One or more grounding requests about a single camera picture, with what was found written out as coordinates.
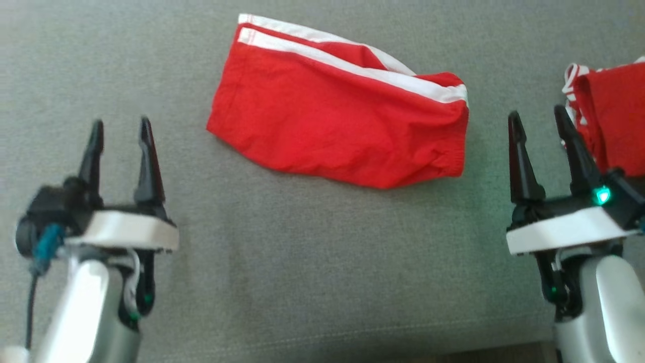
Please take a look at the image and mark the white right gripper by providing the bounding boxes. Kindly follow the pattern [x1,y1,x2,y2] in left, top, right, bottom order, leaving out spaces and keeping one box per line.
[505,104,641,322]

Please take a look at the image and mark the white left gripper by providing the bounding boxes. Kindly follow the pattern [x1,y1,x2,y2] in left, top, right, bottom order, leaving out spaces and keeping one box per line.
[64,116,180,331]

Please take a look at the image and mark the red white basketball jersey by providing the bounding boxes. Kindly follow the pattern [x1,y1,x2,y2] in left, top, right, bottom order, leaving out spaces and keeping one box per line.
[561,56,645,178]

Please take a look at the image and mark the red shorts white stripes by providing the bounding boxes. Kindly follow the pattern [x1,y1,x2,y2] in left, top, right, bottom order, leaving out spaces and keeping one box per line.
[206,13,470,190]

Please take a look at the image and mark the grey fabric sofa seat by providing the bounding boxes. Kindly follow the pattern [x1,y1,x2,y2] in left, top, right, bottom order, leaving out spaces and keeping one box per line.
[0,0,645,363]

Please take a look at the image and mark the black cable teal connector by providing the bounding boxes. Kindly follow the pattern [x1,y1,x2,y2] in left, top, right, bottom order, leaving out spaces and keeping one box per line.
[24,223,67,352]

